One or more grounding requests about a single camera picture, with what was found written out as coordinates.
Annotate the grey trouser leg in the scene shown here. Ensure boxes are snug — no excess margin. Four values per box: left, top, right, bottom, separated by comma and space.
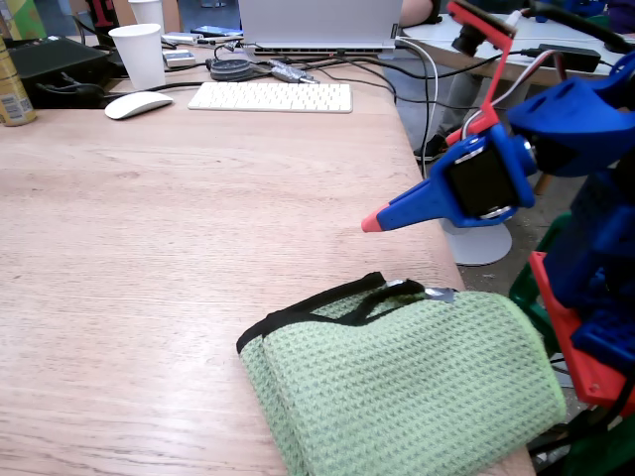
439, 73, 485, 145

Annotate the green yellow carton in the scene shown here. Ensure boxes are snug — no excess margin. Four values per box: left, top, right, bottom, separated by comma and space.
0, 0, 49, 42

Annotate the white keyboard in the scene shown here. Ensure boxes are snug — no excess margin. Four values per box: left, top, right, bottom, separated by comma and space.
187, 81, 354, 114

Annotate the black power adapter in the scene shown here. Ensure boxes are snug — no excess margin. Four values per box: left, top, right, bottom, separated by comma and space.
538, 43, 602, 73

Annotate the white flat device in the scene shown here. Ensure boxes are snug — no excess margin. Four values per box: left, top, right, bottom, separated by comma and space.
161, 32, 204, 47

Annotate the black object with red letter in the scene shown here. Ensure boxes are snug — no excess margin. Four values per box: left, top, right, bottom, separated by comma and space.
83, 0, 120, 49

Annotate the white cable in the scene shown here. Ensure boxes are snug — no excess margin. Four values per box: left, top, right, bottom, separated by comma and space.
396, 37, 441, 179

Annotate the silver laptop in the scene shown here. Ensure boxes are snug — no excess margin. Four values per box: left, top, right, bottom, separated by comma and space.
237, 0, 404, 57

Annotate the black shoe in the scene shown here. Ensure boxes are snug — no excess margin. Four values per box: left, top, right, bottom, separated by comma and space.
414, 133, 450, 165

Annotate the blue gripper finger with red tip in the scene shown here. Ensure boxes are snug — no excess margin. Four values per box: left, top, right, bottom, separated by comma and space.
360, 178, 450, 235

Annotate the red robot base plate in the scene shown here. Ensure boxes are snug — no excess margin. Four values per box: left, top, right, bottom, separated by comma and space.
528, 250, 635, 417

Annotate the black box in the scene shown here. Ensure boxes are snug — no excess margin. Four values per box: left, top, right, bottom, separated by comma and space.
7, 37, 125, 110

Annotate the white computer mouse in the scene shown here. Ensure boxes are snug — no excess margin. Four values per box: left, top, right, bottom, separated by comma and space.
103, 91, 175, 121

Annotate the green table clamp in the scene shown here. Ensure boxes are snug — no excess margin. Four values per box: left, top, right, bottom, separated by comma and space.
508, 212, 635, 476

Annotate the blue printed robot part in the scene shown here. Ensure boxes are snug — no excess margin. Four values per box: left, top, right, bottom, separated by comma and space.
535, 0, 609, 24

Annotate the black power cable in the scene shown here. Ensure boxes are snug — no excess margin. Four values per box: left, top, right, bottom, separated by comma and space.
317, 47, 543, 83

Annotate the red camera mount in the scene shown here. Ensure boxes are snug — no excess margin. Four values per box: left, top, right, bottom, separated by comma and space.
444, 0, 518, 148

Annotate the white paper cup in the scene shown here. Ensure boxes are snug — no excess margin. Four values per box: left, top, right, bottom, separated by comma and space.
107, 23, 167, 91
127, 0, 166, 30

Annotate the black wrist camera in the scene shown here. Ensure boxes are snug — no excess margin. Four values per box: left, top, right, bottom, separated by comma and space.
449, 0, 517, 57

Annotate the green waffle cloth black trim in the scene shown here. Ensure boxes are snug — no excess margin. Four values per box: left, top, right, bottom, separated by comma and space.
235, 271, 568, 476

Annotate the white red servo wire loop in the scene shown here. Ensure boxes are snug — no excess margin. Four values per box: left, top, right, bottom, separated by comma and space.
458, 49, 567, 143

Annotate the white pedestal base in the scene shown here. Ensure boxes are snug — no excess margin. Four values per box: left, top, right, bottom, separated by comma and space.
439, 217, 513, 267

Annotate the round white table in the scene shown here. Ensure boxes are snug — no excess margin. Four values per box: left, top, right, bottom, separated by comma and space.
401, 13, 635, 93

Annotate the small silver box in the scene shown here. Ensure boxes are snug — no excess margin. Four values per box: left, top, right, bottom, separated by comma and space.
162, 49, 197, 69

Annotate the black round puck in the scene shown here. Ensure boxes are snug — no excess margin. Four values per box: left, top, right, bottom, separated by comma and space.
205, 58, 257, 83

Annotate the yellow drink can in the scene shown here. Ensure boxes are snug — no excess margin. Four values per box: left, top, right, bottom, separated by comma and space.
0, 37, 39, 128

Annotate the blue gripper body black servo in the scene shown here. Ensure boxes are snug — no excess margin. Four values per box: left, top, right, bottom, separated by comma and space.
430, 123, 538, 230

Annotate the grey tape-wrapped plug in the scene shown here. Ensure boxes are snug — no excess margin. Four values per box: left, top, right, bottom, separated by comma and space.
267, 58, 321, 84

